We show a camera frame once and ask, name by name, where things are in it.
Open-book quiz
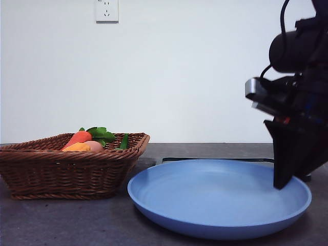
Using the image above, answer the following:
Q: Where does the blue round plate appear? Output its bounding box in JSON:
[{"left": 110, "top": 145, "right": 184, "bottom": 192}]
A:
[{"left": 127, "top": 159, "right": 313, "bottom": 233}]

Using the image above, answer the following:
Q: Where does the yellow-orange toy corn cob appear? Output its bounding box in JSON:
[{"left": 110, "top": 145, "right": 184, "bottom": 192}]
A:
[{"left": 62, "top": 142, "right": 92, "bottom": 153}]

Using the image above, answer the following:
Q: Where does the brown wicker basket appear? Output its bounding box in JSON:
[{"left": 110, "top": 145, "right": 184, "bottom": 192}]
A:
[{"left": 0, "top": 132, "right": 151, "bottom": 201}]

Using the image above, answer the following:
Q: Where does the black rectangular tray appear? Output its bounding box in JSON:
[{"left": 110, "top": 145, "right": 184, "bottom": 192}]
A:
[{"left": 153, "top": 157, "right": 312, "bottom": 182}]

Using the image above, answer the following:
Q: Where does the green pepper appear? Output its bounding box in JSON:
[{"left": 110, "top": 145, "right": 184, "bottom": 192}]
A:
[{"left": 114, "top": 133, "right": 129, "bottom": 151}]

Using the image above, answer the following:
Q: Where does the green leafy vegetable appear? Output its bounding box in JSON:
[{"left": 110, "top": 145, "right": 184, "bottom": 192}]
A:
[{"left": 78, "top": 127, "right": 116, "bottom": 148}]

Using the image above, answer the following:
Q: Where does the brown egg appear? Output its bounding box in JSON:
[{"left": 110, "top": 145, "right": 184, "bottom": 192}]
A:
[{"left": 84, "top": 140, "right": 104, "bottom": 152}]

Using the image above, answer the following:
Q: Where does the orange toy carrot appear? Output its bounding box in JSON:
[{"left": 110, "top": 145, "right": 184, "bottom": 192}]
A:
[{"left": 60, "top": 130, "right": 92, "bottom": 151}]

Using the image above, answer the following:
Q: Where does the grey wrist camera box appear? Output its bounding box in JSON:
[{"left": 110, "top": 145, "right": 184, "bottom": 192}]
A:
[{"left": 244, "top": 77, "right": 298, "bottom": 116}]

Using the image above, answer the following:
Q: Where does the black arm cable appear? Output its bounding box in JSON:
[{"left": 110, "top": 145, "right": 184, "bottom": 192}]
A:
[{"left": 259, "top": 0, "right": 289, "bottom": 79}]

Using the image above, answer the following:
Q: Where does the white wall socket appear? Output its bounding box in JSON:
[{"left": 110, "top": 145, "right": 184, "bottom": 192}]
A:
[{"left": 95, "top": 0, "right": 119, "bottom": 24}]

